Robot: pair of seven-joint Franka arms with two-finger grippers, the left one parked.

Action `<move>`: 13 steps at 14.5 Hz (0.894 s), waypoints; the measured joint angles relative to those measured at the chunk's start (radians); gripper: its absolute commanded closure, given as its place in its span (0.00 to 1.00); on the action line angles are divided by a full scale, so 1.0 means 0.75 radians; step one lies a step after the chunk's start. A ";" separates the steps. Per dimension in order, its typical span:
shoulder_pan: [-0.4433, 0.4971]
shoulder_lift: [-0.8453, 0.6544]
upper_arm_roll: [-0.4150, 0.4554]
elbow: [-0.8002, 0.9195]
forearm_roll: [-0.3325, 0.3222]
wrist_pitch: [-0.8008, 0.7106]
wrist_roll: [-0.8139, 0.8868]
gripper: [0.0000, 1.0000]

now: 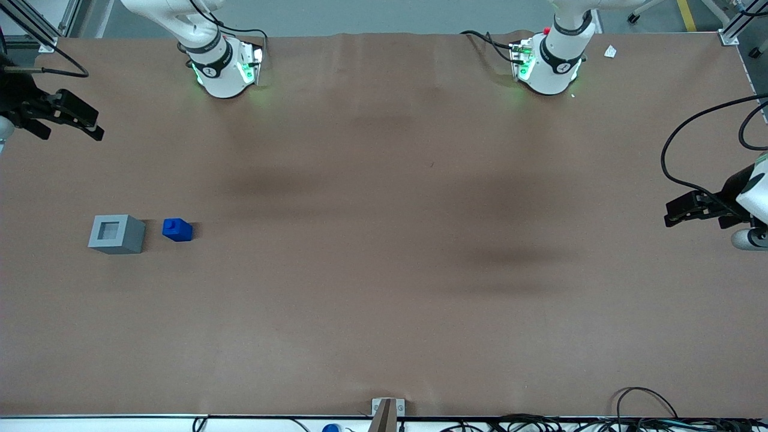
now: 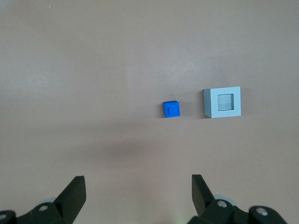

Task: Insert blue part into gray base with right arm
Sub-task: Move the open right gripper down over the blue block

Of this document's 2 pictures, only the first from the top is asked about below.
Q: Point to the aluminium frame post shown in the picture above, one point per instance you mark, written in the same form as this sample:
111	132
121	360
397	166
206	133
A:
729	37
48	43

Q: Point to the gray cube base with socket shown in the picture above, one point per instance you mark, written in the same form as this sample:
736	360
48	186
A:
129	237

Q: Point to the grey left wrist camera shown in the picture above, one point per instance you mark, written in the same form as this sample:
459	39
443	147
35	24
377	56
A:
747	239

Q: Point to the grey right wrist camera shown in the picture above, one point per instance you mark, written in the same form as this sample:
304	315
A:
5	133

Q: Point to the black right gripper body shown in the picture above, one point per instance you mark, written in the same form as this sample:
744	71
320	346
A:
17	96

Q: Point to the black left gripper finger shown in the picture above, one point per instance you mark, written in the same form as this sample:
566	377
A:
690	216
693	201

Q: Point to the brown table cover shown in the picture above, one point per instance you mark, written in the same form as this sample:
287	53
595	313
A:
384	282

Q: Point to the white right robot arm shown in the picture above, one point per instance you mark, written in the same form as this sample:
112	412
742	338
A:
219	75

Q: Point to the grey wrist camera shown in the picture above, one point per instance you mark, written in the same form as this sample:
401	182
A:
5	133
747	239

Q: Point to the blue plastic block part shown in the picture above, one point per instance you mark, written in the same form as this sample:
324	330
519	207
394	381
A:
178	231

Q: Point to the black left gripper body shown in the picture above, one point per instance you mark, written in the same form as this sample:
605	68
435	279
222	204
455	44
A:
728	193

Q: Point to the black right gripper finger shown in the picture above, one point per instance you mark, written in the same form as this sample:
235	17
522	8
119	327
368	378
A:
75	109
96	133

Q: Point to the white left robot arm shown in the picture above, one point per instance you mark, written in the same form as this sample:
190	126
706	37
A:
555	72

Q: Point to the white paper scrap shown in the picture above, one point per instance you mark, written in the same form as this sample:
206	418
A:
610	51

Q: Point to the white chair leg with caster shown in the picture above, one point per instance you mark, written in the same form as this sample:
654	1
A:
645	9

